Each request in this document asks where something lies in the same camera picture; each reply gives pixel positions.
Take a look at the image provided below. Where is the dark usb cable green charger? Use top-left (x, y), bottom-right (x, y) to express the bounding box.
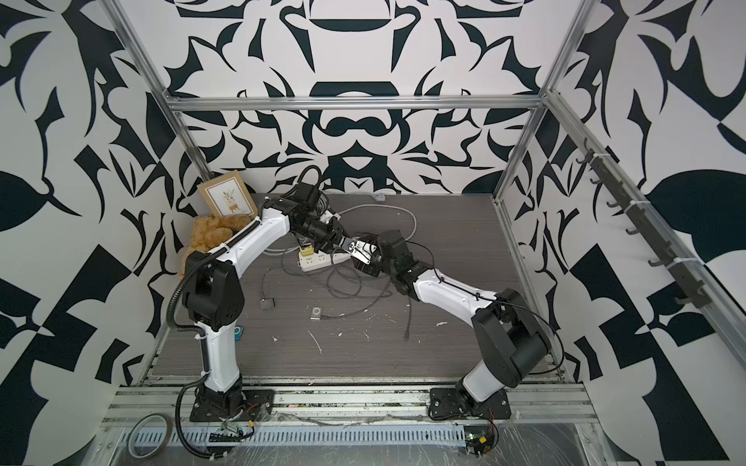
top-left (349, 241), bottom-right (438, 342)

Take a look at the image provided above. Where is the dark usb cable pink charger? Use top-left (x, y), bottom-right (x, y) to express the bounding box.
top-left (260, 266), bottom-right (304, 299)

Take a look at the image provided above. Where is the black mp3 player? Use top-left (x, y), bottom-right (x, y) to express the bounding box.
top-left (260, 298), bottom-right (276, 311)

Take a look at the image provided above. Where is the dark usb cable yellow charger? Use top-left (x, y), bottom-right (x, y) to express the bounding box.
top-left (280, 256), bottom-right (394, 320)

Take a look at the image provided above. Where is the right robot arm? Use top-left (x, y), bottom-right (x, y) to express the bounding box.
top-left (344, 230), bottom-right (561, 421)

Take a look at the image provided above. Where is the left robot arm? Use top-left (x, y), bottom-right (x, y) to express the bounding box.
top-left (166, 178), bottom-right (347, 423)

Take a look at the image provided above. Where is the white power strip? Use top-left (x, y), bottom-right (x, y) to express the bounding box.
top-left (297, 252), bottom-right (351, 273)

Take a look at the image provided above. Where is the framed plant picture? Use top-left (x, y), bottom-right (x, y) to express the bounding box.
top-left (198, 171), bottom-right (258, 217)

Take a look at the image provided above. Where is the tan teddy bear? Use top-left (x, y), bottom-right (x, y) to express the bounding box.
top-left (180, 215), bottom-right (254, 276)

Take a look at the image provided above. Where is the tape roll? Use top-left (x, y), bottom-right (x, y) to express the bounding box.
top-left (125, 413), bottom-right (173, 461)

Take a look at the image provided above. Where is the grey power strip cord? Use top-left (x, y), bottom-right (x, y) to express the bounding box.
top-left (261, 200), bottom-right (419, 256)

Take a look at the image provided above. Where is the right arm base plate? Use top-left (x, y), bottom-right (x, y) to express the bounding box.
top-left (427, 388), bottom-right (512, 421)

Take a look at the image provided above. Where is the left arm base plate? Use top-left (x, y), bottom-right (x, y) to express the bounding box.
top-left (190, 388), bottom-right (275, 423)

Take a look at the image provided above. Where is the black wall hook rack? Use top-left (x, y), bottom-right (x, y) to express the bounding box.
top-left (579, 149), bottom-right (713, 309)

